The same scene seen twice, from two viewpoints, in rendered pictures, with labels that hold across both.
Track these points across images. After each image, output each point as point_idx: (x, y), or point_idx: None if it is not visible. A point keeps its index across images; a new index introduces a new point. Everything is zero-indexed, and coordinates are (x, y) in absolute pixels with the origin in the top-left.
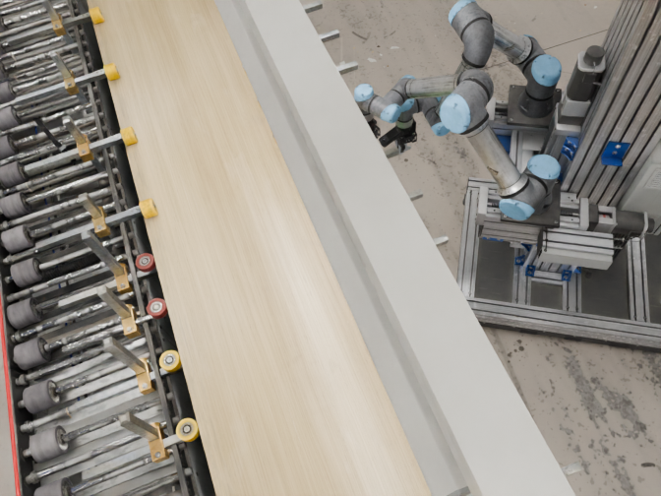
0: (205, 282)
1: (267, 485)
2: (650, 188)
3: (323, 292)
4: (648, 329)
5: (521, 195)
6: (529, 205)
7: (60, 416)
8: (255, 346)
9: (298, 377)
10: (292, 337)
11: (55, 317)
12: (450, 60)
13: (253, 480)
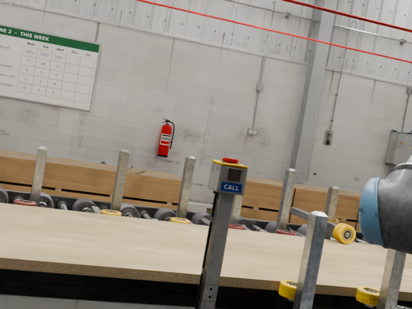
0: (262, 240)
1: (36, 216)
2: None
3: (247, 266)
4: None
5: (392, 175)
6: (378, 188)
7: (147, 219)
8: (184, 238)
9: (140, 241)
10: (190, 247)
11: None
12: None
13: (45, 214)
